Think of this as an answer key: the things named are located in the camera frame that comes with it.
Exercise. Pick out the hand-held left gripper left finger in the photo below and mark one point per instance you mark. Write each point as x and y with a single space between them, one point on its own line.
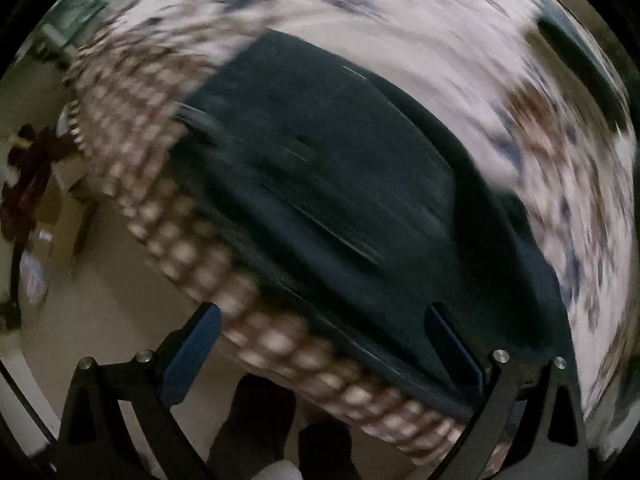
195 355

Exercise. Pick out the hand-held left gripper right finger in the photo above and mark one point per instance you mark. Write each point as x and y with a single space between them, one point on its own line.
452 346

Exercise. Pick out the dark blue pants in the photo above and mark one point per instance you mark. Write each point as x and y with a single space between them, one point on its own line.
325 185

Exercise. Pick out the white shoe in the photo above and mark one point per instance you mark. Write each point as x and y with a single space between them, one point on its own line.
280 471

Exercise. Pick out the dark red cloth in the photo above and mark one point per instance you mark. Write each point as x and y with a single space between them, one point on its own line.
25 180

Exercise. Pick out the dark green quilt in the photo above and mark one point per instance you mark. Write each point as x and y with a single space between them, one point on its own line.
575 45

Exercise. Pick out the floral printed blanket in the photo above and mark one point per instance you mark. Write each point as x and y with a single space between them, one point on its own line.
400 20

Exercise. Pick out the grey-green striped curtain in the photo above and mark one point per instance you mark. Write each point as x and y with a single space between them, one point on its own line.
70 15

